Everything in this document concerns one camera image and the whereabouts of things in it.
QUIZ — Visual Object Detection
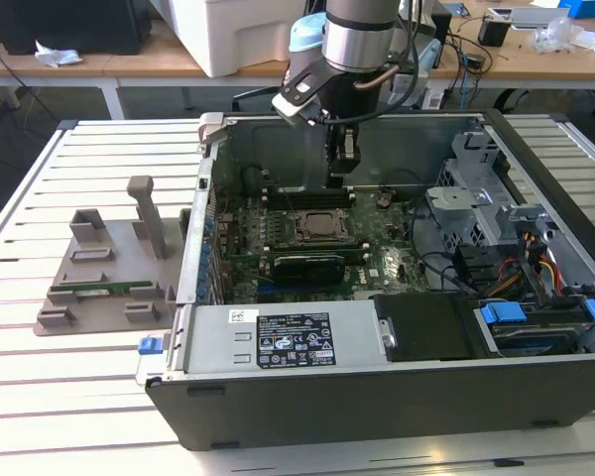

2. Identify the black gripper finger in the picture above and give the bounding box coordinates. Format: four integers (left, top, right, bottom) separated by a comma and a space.
325, 123, 365, 190

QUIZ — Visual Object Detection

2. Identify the CPU socket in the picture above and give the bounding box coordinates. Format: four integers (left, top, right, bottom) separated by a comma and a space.
290, 207, 354, 245

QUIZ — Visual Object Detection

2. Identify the black RAM slot bank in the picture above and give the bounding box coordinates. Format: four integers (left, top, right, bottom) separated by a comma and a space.
266, 185, 354, 208

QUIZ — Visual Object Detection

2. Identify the long installed RAM stick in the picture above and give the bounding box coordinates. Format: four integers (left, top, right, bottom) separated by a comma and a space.
265, 240, 366, 261

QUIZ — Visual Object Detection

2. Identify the green motherboard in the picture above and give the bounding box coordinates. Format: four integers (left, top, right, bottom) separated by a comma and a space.
211, 186, 430, 304

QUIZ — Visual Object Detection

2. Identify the black graphics card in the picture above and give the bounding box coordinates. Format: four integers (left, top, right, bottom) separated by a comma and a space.
270, 252, 346, 287

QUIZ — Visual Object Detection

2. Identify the large white bin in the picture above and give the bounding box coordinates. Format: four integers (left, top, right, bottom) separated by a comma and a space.
148, 0, 309, 78

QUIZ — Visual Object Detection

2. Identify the grey metal drive cage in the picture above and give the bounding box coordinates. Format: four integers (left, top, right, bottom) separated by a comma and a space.
423, 129, 562, 259

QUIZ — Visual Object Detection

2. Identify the small black box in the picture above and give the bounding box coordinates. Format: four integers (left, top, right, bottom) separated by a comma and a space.
477, 14, 513, 49

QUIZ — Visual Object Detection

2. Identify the black plastic shroud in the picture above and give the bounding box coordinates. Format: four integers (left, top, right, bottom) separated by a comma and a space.
369, 292, 503, 363

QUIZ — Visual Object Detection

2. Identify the wooden desk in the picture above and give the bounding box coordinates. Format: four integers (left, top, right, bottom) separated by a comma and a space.
0, 0, 595, 120

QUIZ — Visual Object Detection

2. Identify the clear plastic bag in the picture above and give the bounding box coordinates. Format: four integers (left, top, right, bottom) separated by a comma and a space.
528, 17, 587, 55

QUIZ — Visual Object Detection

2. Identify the silver power supply unit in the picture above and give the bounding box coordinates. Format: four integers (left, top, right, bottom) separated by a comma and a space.
177, 298, 394, 374

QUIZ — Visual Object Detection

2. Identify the grey-brown parts rack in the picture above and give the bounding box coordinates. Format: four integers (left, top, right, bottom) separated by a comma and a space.
33, 175, 192, 338

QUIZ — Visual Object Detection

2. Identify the hard disk in blue carrier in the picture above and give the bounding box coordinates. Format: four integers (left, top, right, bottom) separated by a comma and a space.
473, 285, 595, 359

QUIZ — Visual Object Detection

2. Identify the blue cardboard box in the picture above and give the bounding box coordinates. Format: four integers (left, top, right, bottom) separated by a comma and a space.
557, 0, 595, 20

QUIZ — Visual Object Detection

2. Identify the black open PC case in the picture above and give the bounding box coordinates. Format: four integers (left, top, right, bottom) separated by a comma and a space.
136, 108, 595, 452

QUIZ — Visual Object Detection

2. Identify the green RAM stick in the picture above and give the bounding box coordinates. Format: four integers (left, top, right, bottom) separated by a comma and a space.
49, 280, 156, 297

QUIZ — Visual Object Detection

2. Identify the blue case latch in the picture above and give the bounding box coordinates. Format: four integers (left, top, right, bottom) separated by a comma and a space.
137, 335, 165, 357

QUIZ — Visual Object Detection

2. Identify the large black computer tower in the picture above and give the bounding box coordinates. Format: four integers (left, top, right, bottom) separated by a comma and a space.
0, 0, 153, 57

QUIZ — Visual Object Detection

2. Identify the crumpled white paper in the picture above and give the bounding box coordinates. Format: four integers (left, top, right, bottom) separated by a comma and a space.
33, 40, 84, 69

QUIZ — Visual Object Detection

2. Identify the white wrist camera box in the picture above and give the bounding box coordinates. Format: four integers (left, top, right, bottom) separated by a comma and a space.
271, 63, 346, 128

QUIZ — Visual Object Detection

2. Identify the black camera cable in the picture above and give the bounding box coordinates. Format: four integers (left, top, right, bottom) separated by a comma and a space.
314, 0, 423, 124

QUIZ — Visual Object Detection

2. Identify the black looped case cable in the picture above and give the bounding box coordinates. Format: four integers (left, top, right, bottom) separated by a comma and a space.
409, 195, 477, 295

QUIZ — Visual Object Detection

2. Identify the yellow red wire bundle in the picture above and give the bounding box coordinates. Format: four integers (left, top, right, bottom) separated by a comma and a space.
495, 230, 564, 299

